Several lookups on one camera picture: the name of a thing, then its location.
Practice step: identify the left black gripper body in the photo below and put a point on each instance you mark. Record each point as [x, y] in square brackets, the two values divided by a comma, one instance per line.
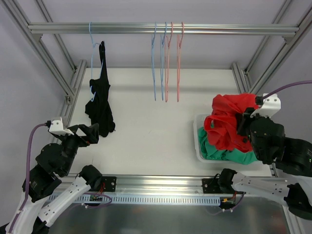
[79, 135]

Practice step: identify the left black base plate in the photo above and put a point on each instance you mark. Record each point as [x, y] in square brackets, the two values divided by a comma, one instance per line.
[107, 184]

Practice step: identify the blue hanger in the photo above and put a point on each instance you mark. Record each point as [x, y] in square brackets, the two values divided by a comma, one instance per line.
[162, 43]
[153, 59]
[94, 44]

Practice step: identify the front aluminium rail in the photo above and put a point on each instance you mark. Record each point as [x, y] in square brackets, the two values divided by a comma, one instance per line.
[159, 184]

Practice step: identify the pink hanger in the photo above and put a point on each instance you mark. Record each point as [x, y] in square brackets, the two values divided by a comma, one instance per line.
[178, 57]
[167, 60]

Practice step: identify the white slotted cable duct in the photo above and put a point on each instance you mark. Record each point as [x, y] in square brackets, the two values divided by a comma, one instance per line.
[150, 199]

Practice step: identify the aluminium hanging rail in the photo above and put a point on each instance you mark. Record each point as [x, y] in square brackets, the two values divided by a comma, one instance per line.
[150, 28]

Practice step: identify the white plastic basket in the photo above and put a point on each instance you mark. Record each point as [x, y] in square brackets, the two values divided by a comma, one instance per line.
[198, 123]

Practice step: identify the black tank top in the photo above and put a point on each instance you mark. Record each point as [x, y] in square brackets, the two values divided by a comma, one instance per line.
[98, 108]

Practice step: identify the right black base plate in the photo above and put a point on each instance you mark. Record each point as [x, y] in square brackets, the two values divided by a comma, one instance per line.
[211, 186]

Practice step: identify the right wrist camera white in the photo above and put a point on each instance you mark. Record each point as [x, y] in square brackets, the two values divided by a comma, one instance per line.
[269, 107]

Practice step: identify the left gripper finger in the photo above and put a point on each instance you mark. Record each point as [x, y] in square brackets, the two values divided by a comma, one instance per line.
[91, 133]
[78, 130]

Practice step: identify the green tank top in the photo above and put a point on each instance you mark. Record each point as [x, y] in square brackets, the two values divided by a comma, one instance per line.
[210, 152]

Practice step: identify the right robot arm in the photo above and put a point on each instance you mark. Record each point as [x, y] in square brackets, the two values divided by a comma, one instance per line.
[271, 146]

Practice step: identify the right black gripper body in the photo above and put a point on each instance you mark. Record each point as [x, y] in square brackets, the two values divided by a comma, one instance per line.
[245, 124]

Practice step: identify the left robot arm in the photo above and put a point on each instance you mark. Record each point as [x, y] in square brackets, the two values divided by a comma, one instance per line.
[54, 162]

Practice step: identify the red tank top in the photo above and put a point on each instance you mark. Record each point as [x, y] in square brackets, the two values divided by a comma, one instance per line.
[221, 125]

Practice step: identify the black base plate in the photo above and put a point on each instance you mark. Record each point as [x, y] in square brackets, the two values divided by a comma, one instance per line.
[107, 184]
[211, 186]

